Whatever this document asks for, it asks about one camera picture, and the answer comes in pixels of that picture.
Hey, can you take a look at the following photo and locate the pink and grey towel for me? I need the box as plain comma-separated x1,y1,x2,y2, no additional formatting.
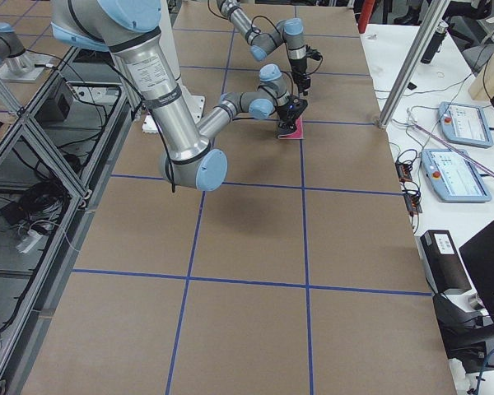
277,118,303,140

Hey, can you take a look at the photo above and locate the upper teach pendant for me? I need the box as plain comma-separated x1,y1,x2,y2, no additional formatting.
438,102,493,148

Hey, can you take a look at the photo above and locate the teach pendant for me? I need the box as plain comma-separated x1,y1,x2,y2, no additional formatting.
438,102,493,148
421,149,492,203

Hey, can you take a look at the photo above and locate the black monitor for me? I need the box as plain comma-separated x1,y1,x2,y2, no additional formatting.
459,220,494,318

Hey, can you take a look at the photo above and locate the white power strip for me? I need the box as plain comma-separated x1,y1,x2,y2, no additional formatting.
16,230,42,253

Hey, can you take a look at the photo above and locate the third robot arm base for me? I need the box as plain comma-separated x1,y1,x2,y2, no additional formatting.
0,22,53,82

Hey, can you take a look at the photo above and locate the black cylinder tool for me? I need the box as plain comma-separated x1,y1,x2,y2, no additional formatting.
421,21,449,64

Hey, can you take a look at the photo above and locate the black box with label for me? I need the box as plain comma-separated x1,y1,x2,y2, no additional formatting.
419,230,472,295

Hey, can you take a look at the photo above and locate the aluminium frame rack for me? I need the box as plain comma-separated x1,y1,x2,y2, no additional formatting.
0,49,136,394

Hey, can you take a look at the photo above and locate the lower teach pendant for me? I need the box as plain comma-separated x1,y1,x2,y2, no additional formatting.
421,149,492,203

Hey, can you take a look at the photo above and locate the aluminium frame post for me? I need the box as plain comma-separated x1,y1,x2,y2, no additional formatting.
375,0,450,129

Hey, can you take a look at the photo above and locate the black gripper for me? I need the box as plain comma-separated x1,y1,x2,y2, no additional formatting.
276,95,308,126
291,59,311,96

